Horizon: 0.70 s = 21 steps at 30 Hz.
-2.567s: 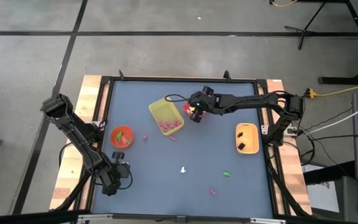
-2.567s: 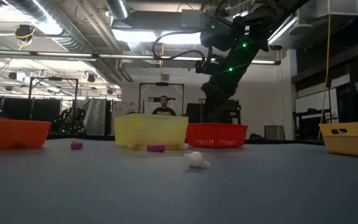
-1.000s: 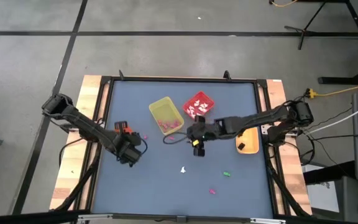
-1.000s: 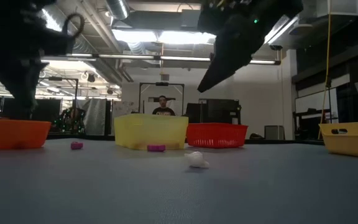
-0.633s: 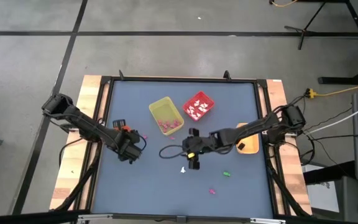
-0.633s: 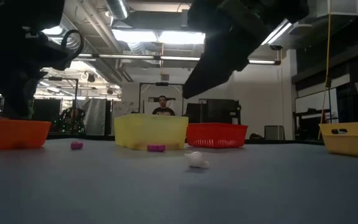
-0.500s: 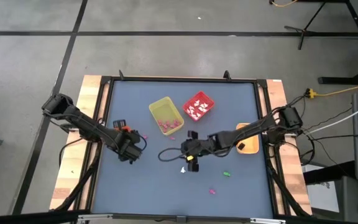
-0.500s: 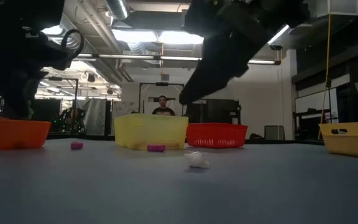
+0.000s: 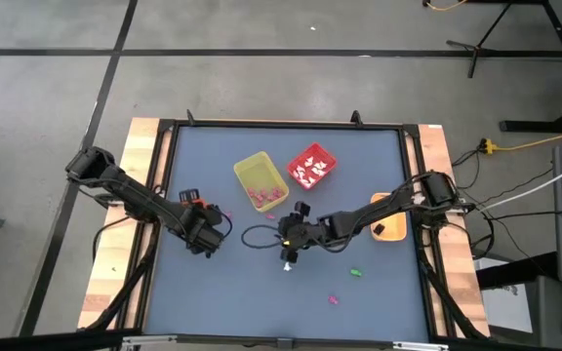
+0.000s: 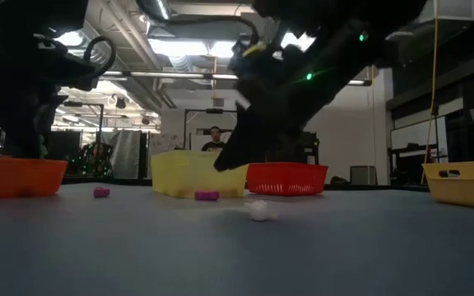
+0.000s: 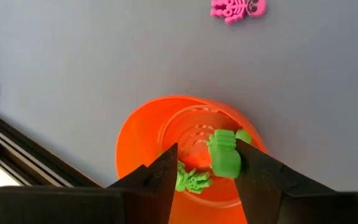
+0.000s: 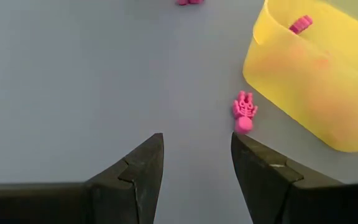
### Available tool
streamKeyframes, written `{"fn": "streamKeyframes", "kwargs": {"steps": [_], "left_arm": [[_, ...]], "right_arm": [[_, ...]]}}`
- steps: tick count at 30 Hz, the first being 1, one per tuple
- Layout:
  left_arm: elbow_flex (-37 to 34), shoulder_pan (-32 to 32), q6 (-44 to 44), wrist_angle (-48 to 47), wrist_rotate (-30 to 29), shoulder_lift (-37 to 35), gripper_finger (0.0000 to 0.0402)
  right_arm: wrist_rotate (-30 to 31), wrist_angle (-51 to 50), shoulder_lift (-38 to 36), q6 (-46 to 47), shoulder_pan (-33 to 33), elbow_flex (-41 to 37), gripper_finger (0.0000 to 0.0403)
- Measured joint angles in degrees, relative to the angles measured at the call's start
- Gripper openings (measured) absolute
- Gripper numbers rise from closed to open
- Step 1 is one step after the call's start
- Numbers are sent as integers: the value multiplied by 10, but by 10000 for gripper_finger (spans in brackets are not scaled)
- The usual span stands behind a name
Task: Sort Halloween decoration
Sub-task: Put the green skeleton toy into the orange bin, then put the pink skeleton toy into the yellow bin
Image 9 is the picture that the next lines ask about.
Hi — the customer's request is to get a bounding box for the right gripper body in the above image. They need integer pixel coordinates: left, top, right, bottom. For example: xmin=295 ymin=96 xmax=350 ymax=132
xmin=278 ymin=200 xmax=322 ymax=264

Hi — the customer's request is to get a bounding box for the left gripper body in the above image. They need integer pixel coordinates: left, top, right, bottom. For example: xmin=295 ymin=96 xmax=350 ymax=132
xmin=178 ymin=188 xmax=228 ymax=258

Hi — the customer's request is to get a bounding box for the orange round bowl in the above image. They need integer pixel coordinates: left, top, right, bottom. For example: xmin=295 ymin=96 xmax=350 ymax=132
xmin=179 ymin=194 xmax=214 ymax=212

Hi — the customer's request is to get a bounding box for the yellow translucent bin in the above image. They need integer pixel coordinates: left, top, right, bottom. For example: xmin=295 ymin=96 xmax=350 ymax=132
xmin=232 ymin=150 xmax=291 ymax=214

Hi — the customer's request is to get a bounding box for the red slotted basket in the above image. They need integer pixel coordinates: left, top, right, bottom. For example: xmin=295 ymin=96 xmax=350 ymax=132
xmin=285 ymin=141 xmax=340 ymax=191

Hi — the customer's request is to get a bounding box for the black floor beam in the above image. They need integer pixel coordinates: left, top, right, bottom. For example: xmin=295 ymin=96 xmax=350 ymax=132
xmin=475 ymin=251 xmax=562 ymax=289

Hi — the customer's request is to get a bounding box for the white box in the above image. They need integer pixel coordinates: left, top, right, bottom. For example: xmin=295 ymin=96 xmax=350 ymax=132
xmin=480 ymin=285 xmax=536 ymax=335

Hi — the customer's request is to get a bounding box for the black tripod stand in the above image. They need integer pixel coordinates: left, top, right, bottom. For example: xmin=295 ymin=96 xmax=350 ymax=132
xmin=445 ymin=2 xmax=514 ymax=79

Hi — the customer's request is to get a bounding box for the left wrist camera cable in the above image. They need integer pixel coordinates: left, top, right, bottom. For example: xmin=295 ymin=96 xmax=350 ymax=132
xmin=215 ymin=207 xmax=234 ymax=240

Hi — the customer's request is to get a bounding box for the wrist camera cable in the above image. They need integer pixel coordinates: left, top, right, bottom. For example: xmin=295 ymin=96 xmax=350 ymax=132
xmin=240 ymin=223 xmax=283 ymax=251
xmin=215 ymin=207 xmax=234 ymax=240

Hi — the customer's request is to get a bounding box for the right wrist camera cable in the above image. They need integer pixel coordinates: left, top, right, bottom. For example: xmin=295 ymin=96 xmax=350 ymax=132
xmin=240 ymin=223 xmax=283 ymax=251

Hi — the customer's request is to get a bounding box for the mustard yellow handled bin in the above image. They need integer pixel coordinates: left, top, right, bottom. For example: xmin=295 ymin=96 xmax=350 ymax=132
xmin=369 ymin=192 xmax=408 ymax=243

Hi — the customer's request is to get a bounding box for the black table frame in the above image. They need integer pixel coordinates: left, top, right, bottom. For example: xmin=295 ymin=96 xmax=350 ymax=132
xmin=76 ymin=109 xmax=492 ymax=351

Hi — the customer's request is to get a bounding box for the silver aluminium bracket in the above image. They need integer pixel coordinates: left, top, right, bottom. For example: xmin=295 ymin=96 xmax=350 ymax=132
xmin=391 ymin=341 xmax=451 ymax=351
xmin=122 ymin=333 xmax=179 ymax=346

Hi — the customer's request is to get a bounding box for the yellow extension cord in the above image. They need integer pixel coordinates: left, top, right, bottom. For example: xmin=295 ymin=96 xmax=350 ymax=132
xmin=479 ymin=124 xmax=562 ymax=155

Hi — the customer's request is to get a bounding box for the white cable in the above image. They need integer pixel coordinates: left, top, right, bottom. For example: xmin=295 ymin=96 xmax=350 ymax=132
xmin=478 ymin=153 xmax=562 ymax=214

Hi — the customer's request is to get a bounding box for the black desk leg frame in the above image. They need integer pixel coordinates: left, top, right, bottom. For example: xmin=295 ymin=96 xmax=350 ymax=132
xmin=499 ymin=0 xmax=562 ymax=134

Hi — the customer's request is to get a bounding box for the yellow floor cable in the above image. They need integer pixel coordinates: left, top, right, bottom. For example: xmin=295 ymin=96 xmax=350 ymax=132
xmin=421 ymin=0 xmax=470 ymax=12

